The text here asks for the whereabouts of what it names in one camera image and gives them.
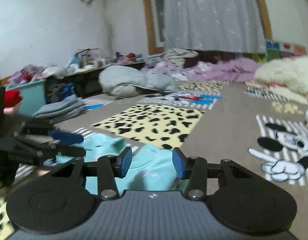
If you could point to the folded grey sweatpants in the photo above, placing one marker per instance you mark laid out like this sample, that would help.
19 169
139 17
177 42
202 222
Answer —
68 108

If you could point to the cream puffer quilt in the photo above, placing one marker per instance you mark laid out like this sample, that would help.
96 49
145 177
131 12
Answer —
287 77

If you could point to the beige crumpled clothes pile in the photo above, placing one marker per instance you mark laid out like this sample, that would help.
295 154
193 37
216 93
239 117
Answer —
176 56

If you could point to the wooden window frame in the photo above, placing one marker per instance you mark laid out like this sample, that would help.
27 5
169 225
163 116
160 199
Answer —
154 48

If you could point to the teal lion print garment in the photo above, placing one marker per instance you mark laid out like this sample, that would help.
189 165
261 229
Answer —
151 169

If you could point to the grey star curtain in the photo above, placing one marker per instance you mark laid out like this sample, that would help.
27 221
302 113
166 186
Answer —
220 25

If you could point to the colourful foam play mat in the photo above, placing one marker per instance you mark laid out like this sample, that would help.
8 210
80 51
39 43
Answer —
279 50

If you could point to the Mickey Mouse print blanket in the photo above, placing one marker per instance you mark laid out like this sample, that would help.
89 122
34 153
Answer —
226 131

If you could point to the dark side table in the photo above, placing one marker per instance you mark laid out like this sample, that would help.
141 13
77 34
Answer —
94 77

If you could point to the purple floral duvet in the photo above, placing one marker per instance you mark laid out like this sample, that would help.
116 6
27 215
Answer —
237 70

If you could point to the red garment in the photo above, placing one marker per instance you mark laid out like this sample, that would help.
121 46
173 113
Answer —
12 98

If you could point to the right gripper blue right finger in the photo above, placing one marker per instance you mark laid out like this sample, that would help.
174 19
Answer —
181 164

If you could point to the grey puffer jacket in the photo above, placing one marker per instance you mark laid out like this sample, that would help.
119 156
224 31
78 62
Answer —
156 82

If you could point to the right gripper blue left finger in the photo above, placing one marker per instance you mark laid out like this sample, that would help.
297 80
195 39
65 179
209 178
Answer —
123 162

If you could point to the teal plastic storage bin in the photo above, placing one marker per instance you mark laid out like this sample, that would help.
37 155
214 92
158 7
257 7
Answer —
33 96

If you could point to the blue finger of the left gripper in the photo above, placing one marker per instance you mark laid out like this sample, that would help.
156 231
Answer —
66 137
71 151

